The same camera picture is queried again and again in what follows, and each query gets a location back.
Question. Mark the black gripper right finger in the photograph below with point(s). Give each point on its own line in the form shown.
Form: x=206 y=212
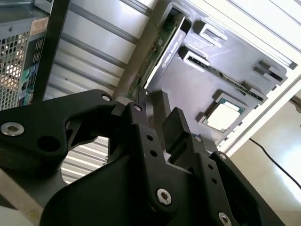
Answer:
x=176 y=134

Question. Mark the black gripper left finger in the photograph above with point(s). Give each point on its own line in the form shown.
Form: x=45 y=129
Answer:
x=35 y=131

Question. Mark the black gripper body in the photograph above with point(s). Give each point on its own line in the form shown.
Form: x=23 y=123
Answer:
x=105 y=200

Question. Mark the green and black graphics card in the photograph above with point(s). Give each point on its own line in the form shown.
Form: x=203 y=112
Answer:
x=169 y=54

